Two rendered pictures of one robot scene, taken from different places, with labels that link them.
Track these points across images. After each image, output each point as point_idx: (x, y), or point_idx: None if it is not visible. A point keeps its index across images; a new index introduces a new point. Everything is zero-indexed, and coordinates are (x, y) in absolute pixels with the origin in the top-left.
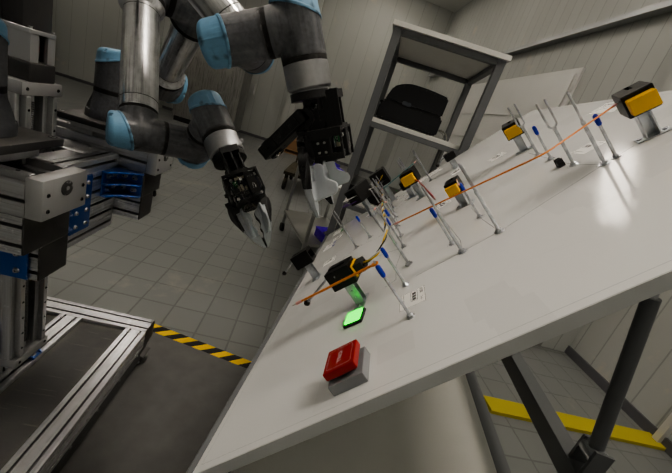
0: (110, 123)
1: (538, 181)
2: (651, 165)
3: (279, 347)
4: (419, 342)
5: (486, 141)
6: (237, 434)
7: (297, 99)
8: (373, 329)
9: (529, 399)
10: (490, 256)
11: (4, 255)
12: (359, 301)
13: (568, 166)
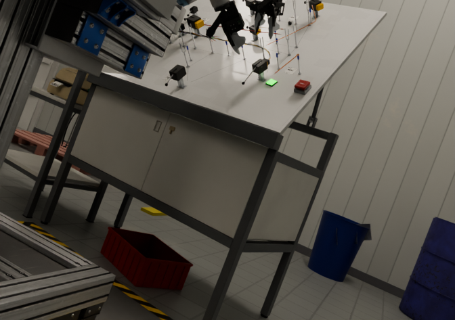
0: None
1: (287, 30)
2: (326, 27)
3: (237, 106)
4: (314, 76)
5: (196, 1)
6: (279, 119)
7: None
8: (288, 81)
9: None
10: (305, 54)
11: (138, 58)
12: (263, 78)
13: (294, 24)
